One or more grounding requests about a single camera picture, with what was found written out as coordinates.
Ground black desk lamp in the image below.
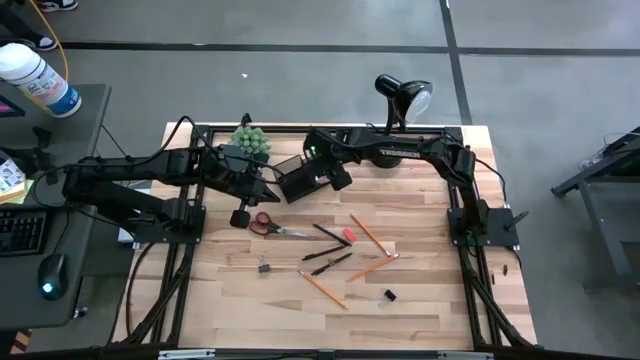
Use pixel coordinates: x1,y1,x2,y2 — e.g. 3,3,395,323
368,73,434,170

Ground black pen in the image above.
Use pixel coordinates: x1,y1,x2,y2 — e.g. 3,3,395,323
312,223,353,247
310,252,354,277
301,244,347,263

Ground black screen device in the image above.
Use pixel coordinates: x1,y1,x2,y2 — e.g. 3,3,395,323
0,94,26,119

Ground orange pencil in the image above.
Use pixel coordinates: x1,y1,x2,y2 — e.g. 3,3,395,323
346,252,401,283
349,213,393,258
297,269,350,311

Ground red-handled scissors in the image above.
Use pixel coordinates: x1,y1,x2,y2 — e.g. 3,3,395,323
248,211,310,239

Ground black aluminium table frame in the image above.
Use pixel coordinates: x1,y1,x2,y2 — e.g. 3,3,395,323
107,122,539,360

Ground yellow cable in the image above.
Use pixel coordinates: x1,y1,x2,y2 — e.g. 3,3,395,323
27,0,70,81

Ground person's leg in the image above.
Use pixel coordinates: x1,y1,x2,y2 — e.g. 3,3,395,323
0,0,39,44

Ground green plant in white pot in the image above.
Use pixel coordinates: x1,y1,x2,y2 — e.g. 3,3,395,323
228,125,273,164

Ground black mesh desk organizer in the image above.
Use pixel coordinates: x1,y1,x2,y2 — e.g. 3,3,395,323
273,154,335,204

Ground black metal stand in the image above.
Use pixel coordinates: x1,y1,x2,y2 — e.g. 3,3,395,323
549,127,640,291

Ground person's shoe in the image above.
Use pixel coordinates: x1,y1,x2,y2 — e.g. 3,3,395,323
19,33,59,53
37,0,80,13

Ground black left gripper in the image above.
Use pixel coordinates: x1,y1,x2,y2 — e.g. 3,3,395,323
209,167,281,230

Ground white patterned box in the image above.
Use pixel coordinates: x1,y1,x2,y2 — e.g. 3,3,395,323
0,157,26,194

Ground yellow sticky note pad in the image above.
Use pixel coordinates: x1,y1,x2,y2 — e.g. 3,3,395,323
0,178,35,205

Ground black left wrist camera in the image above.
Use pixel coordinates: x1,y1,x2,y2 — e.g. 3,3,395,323
218,143,250,170

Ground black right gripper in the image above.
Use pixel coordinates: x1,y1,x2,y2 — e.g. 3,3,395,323
302,128,354,192

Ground black computer mouse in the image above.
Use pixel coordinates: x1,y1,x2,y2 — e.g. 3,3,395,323
37,252,69,302

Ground black keyboard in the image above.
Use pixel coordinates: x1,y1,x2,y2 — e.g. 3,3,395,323
0,208,49,259

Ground white wipes canister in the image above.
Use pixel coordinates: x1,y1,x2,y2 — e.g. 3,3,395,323
0,42,83,119

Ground dark grey side desk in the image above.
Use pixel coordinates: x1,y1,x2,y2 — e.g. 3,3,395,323
0,82,114,331

